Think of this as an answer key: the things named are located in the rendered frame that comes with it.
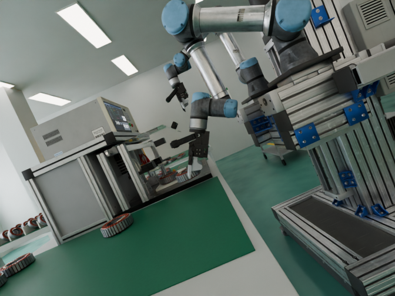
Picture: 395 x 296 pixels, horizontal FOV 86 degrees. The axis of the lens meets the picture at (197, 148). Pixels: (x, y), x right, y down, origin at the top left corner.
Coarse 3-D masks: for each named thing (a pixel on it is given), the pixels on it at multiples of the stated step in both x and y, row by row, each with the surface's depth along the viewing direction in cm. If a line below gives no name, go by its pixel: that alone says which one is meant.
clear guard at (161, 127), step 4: (156, 128) 103; (160, 128) 112; (164, 128) 120; (172, 128) 107; (144, 132) 102; (148, 132) 105; (152, 132) 114; (156, 132) 124; (136, 136) 102; (140, 136) 109; (144, 136) 116; (128, 140) 103; (132, 140) 111; (136, 140) 120; (116, 144) 102; (128, 144) 123
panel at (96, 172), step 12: (96, 156) 102; (132, 156) 153; (96, 168) 98; (96, 180) 95; (120, 180) 117; (132, 180) 133; (144, 180) 155; (108, 192) 99; (132, 192) 126; (108, 204) 96
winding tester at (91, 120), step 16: (80, 112) 106; (96, 112) 106; (128, 112) 144; (32, 128) 106; (48, 128) 106; (64, 128) 106; (80, 128) 106; (96, 128) 106; (112, 128) 106; (48, 144) 107; (64, 144) 107; (80, 144) 107
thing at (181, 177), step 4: (180, 172) 94; (184, 172) 88; (192, 172) 88; (196, 172) 88; (176, 176) 91; (180, 176) 88; (184, 176) 88; (192, 176) 87; (180, 180) 88; (184, 180) 88
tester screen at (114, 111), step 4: (108, 104) 112; (108, 108) 110; (112, 108) 116; (116, 108) 123; (120, 108) 131; (112, 112) 113; (116, 112) 120; (120, 112) 127; (112, 116) 110; (116, 116) 117; (112, 120) 108; (116, 120) 114; (120, 120) 121; (124, 120) 127; (120, 124) 118; (124, 128) 121
